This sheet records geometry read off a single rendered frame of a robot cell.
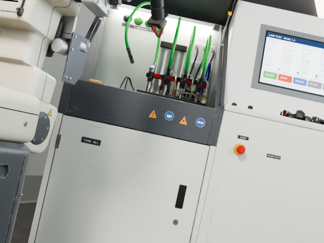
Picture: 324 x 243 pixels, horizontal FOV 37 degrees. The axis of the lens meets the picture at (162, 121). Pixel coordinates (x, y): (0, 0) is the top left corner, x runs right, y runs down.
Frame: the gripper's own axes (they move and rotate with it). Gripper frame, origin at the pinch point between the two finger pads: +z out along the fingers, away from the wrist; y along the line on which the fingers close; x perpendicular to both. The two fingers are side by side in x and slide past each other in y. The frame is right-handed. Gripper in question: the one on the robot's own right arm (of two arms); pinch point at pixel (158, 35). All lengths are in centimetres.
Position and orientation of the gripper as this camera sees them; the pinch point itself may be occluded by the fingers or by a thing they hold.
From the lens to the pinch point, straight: 214.4
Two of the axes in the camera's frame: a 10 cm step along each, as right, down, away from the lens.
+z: 0.4, 7.5, 6.6
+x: -9.4, -1.9, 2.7
